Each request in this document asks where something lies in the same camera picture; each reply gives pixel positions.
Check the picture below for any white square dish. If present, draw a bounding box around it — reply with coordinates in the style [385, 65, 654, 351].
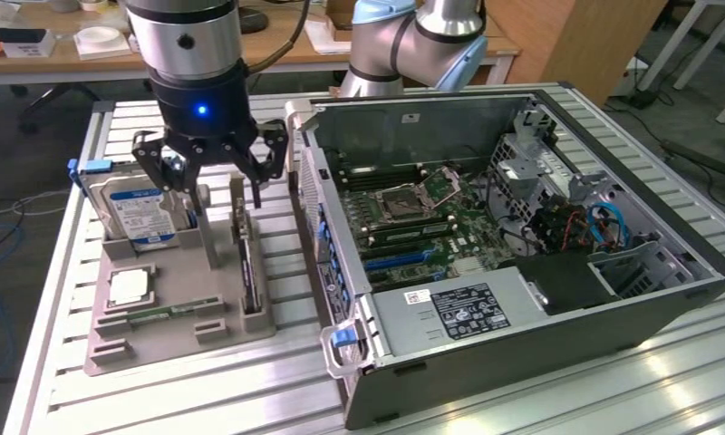
[71, 25, 134, 61]

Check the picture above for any green motherboard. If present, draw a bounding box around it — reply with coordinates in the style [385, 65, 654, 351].
[330, 151, 521, 294]

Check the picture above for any graphics card with metal bracket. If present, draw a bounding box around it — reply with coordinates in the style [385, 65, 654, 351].
[226, 174, 265, 314]

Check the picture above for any black chair base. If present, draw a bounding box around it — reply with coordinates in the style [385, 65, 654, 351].
[18, 82, 105, 136]

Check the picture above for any grey parts rack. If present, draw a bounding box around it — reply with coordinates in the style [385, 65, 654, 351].
[82, 183, 278, 378]

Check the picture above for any white paper stack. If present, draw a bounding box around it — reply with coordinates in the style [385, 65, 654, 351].
[303, 18, 355, 55]

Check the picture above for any hard disk with blue caddy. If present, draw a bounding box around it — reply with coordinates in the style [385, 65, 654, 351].
[66, 152, 195, 254]

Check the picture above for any metal socket cover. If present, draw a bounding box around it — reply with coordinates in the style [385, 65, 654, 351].
[419, 165, 463, 208]

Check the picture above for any white labelled box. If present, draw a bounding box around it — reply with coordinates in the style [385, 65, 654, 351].
[0, 28, 58, 59]

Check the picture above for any white table frame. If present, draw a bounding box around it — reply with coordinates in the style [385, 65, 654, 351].
[635, 0, 725, 124]

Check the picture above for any cardboard box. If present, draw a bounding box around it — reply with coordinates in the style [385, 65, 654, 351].
[323, 0, 357, 31]

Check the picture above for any green RAM stick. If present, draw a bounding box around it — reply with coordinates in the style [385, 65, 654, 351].
[125, 301, 205, 325]

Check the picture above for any black wire bundle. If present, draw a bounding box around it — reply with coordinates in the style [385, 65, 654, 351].
[525, 203, 589, 254]

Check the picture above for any wooden cabinet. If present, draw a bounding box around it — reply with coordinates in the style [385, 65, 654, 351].
[487, 0, 670, 106]

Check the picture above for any metal disk bay cage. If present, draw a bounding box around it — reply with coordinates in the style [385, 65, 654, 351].
[486, 97, 581, 217]

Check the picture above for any dark arm cable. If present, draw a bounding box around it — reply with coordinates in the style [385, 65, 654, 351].
[243, 0, 313, 73]

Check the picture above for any wooden desk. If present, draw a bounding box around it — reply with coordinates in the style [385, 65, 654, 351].
[0, 0, 521, 99]

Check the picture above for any blue wire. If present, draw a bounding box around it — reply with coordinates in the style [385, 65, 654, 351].
[583, 201, 633, 253]

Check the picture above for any blue expansion slot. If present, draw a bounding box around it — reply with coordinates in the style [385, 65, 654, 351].
[359, 247, 442, 276]

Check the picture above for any open black PC case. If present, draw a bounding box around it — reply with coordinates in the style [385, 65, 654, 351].
[282, 88, 725, 430]

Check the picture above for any silver chipset heatsink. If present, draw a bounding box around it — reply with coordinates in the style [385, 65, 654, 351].
[450, 258, 485, 278]

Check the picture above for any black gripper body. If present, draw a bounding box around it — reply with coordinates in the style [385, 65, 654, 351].
[146, 60, 259, 168]

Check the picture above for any grey power supply unit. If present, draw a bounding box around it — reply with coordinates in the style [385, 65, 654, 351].
[369, 266, 550, 360]

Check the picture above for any CPU socket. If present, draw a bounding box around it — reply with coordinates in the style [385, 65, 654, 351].
[378, 183, 429, 224]

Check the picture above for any black lamp base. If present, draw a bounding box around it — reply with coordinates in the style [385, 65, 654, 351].
[239, 7, 270, 35]

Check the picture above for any silver CPU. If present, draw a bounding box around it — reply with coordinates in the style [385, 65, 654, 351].
[107, 270, 150, 305]

